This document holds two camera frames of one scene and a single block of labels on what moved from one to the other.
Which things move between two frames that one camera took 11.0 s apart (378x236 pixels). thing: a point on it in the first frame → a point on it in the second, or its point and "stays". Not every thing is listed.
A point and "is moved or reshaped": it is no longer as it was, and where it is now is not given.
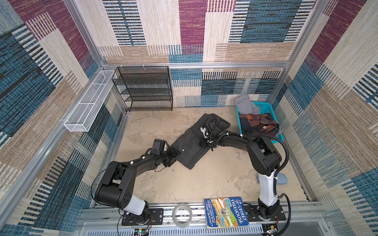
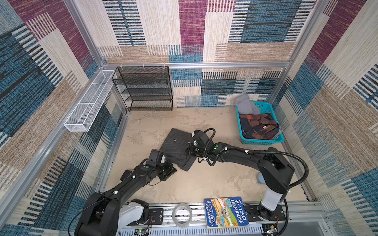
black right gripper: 203,143 → 191,152
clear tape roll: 173,216 stays
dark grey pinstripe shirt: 190,152 is moved or reshaped
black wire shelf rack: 144,88 stays
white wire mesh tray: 80,118 stays
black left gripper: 173,154 → 171,168
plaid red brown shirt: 259,124 stays
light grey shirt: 245,106 stays
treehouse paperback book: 225,213 stays
